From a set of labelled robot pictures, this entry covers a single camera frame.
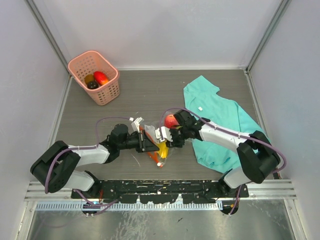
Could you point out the brown fake kiwi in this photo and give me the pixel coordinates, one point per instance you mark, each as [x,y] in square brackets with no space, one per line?
[89,78]

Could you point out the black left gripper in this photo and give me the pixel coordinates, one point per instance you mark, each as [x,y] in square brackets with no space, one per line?
[145,144]

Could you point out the pink plastic basket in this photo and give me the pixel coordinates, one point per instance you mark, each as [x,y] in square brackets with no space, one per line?
[89,62]

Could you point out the clear zip top bag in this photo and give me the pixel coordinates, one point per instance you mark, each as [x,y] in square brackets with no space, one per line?
[150,130]

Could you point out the red yellow fake apple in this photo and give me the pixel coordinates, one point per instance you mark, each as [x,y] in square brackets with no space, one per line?
[170,121]

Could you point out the white slotted cable duct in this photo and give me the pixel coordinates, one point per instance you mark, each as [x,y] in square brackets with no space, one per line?
[176,206]

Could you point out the red yellow fake mango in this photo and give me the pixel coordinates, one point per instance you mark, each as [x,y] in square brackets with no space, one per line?
[100,78]

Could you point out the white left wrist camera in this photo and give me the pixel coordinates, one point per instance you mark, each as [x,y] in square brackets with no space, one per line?
[137,124]

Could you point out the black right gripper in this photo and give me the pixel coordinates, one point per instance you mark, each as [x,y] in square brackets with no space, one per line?
[174,143]

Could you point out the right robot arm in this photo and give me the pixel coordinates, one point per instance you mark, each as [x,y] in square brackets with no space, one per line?
[257,157]

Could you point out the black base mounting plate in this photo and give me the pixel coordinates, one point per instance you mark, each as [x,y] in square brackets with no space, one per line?
[164,191]

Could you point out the yellow fake pear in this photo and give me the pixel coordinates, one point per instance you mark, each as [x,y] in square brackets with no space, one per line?
[163,150]

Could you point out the dark green fake avocado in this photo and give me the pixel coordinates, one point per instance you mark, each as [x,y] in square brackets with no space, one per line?
[92,85]

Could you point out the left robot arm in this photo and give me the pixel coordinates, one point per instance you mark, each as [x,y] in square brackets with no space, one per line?
[56,168]

